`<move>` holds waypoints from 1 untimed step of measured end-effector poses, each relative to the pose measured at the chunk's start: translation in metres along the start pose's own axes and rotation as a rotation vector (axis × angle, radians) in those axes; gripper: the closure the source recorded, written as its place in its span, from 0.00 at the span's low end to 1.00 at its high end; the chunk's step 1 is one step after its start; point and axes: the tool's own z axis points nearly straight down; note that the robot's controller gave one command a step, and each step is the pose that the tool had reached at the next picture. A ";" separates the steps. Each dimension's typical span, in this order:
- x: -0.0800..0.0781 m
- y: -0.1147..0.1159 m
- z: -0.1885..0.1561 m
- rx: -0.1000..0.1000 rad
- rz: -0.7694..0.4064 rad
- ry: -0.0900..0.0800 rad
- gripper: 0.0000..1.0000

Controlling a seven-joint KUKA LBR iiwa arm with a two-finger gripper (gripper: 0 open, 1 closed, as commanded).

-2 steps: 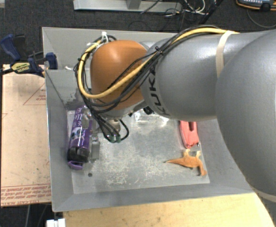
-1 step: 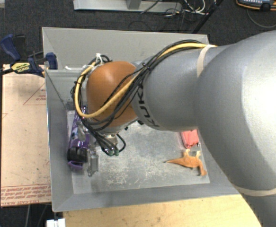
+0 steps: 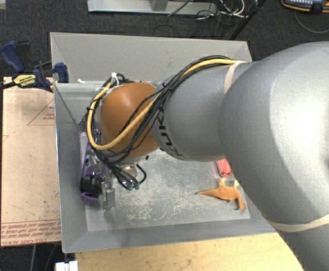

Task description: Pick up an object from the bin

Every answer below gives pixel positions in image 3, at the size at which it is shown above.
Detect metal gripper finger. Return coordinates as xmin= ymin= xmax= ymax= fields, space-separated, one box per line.
xmin=88 ymin=148 xmax=102 ymax=176
xmin=100 ymin=179 xmax=117 ymax=212

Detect purple sunglasses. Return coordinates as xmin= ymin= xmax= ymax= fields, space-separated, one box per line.
xmin=78 ymin=127 xmax=103 ymax=206

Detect grey metal bin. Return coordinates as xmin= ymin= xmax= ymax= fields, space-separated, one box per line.
xmin=50 ymin=32 xmax=278 ymax=254

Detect brown cardboard board, red print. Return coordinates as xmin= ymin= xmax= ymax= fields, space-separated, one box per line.
xmin=0 ymin=76 xmax=62 ymax=248

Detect red plastic cylinder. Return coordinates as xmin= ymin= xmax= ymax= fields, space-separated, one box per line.
xmin=215 ymin=158 xmax=233 ymax=178

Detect orange toy dinosaur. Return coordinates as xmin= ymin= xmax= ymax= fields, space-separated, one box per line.
xmin=196 ymin=177 xmax=248 ymax=211

